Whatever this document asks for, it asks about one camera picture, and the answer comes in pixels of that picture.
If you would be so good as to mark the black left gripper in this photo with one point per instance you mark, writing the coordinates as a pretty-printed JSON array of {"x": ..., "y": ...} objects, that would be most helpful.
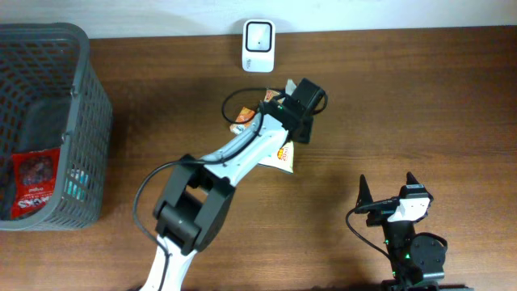
[{"x": 303, "y": 132}]

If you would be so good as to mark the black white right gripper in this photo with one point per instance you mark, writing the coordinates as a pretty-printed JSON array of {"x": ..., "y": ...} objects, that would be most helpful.
[{"x": 380, "y": 205}]

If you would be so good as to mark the orange tissue packet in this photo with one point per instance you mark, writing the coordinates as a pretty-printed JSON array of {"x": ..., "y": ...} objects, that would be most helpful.
[{"x": 243, "y": 120}]

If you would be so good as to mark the yellow wet wipes pack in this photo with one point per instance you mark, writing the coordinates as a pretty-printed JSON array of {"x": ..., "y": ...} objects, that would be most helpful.
[{"x": 283, "y": 158}]

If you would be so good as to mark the red snack packet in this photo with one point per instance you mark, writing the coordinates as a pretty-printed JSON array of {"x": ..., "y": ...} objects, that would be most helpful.
[{"x": 35, "y": 179}]

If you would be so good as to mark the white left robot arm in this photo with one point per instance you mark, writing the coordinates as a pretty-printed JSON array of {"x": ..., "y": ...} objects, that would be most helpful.
[{"x": 194, "y": 203}]

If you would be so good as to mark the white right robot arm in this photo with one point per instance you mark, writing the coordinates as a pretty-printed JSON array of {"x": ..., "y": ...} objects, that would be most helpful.
[{"x": 416, "y": 259}]

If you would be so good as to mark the white black barcode scanner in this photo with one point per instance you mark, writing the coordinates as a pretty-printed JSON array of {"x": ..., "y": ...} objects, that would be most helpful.
[{"x": 258, "y": 46}]

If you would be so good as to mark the grey plastic basket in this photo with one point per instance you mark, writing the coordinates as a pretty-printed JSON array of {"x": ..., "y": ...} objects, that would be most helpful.
[{"x": 51, "y": 97}]

